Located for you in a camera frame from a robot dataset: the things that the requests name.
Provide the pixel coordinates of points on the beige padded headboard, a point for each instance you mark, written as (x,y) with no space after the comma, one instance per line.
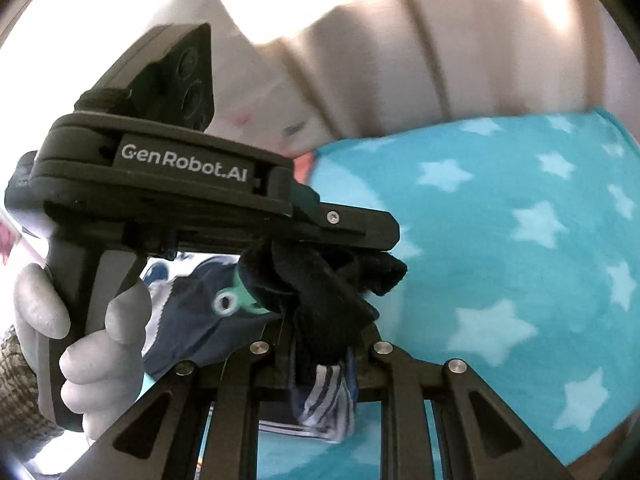
(450,45)

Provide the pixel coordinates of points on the person's left forearm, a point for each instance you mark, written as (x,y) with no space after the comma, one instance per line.
(20,385)

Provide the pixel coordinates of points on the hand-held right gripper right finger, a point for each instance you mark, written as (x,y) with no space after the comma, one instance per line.
(400,375)

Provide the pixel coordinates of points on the black striped sock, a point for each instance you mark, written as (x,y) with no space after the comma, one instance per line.
(320,300)

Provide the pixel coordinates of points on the turquoise star-print blanket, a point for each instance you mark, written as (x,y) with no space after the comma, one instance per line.
(500,260)

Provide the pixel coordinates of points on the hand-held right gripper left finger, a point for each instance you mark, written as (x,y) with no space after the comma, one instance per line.
(235,375)

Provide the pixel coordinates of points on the white printed pillow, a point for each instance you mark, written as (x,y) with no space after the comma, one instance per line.
(220,35)

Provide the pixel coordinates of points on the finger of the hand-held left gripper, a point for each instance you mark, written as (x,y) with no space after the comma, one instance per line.
(355,227)

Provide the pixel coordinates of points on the person's left hand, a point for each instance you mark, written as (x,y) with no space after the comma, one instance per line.
(105,375)

